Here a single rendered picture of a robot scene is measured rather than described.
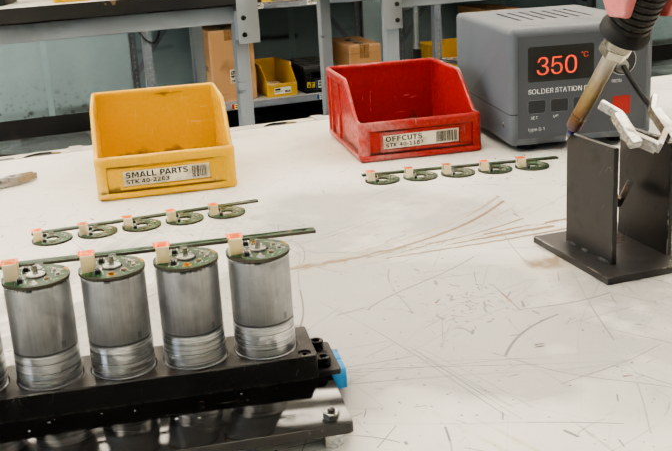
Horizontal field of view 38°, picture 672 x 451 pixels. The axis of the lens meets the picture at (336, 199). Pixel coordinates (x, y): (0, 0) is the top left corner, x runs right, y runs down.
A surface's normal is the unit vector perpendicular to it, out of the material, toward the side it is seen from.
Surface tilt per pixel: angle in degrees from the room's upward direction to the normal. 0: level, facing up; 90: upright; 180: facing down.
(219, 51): 90
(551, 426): 0
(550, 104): 90
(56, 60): 90
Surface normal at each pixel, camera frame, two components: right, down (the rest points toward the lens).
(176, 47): 0.35, 0.24
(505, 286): -0.06, -0.96
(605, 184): -0.95, 0.14
